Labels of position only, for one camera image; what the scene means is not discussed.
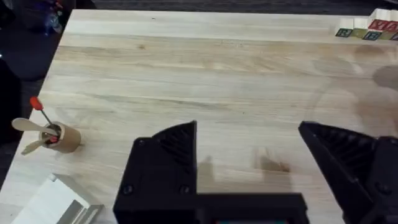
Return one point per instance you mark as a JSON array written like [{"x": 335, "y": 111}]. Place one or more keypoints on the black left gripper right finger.
[{"x": 351, "y": 168}]

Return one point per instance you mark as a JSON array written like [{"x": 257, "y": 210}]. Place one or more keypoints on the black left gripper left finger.
[{"x": 161, "y": 174}]

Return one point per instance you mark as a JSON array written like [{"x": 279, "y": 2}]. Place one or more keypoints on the brown cylindrical utensil holder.
[{"x": 66, "y": 138}]

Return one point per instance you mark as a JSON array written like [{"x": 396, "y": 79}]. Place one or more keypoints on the wooden spoon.
[{"x": 29, "y": 125}]

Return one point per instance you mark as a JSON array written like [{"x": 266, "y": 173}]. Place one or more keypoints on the toy letter blocks heap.
[{"x": 371, "y": 26}]

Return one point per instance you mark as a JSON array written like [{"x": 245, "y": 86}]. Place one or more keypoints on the white box with metal bracket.
[{"x": 53, "y": 203}]

